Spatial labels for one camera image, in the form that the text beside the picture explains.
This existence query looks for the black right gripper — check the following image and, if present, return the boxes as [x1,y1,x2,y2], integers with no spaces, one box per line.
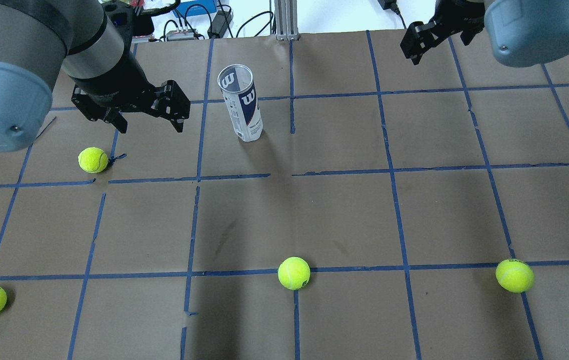
[399,0,485,66]

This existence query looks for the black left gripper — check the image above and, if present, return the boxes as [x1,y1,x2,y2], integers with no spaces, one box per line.
[70,79,191,134]

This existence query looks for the clear tennis ball can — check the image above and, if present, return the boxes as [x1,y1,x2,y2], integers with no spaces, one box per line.
[217,64,264,142]

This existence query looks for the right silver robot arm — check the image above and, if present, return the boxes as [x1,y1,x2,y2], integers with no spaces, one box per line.
[209,0,569,98]

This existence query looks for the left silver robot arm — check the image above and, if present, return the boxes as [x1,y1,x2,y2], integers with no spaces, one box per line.
[0,0,191,152]

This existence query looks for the tennis ball near tape curl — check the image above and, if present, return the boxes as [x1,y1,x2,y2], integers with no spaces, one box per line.
[78,146,109,174]

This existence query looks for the tennis ball centre front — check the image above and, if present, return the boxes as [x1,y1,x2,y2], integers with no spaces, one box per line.
[277,256,311,290]

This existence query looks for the blue white cardboard box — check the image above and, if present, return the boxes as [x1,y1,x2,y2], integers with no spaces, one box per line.
[174,0,218,18]

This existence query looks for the black power adapter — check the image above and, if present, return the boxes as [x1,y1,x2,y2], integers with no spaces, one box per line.
[207,9,234,39]

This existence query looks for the brown paper table cover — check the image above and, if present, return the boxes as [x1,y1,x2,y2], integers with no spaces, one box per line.
[0,39,569,360]

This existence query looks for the aluminium frame post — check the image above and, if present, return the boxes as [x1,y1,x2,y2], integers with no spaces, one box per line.
[273,0,299,41]

